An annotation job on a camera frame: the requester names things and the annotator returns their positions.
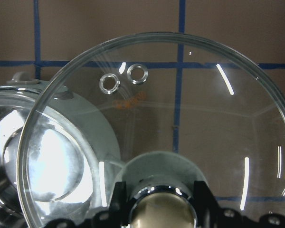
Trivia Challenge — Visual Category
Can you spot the glass pot lid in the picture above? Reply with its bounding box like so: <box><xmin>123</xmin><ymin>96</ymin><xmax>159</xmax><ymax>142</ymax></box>
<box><xmin>17</xmin><ymin>32</ymin><xmax>285</xmax><ymax>228</ymax></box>

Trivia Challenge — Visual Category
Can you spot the pale green steel pot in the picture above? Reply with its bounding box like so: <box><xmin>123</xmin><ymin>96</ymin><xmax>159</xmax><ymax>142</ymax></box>
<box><xmin>0</xmin><ymin>72</ymin><xmax>120</xmax><ymax>228</ymax></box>

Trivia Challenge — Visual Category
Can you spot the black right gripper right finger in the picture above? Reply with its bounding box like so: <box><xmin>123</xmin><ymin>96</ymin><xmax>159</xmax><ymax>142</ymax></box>
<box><xmin>193</xmin><ymin>181</ymin><xmax>219</xmax><ymax>228</ymax></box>

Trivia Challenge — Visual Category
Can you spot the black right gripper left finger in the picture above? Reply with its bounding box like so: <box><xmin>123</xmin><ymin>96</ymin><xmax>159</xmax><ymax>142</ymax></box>
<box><xmin>109</xmin><ymin>181</ymin><xmax>128</xmax><ymax>228</ymax></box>

